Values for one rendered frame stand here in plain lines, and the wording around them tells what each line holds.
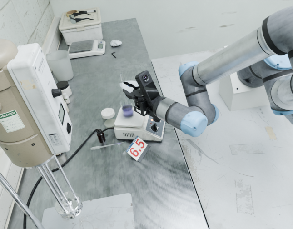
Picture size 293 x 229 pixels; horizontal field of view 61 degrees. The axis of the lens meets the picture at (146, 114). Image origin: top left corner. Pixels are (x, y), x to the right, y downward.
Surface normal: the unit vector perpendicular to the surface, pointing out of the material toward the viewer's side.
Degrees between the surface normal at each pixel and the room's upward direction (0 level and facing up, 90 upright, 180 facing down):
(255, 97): 90
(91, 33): 93
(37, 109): 90
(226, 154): 0
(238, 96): 90
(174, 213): 0
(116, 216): 0
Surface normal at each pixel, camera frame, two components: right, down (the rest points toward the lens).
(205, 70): -0.83, 0.27
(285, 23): -0.88, -0.07
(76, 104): -0.10, -0.76
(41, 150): 0.72, 0.40
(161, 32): 0.15, 0.63
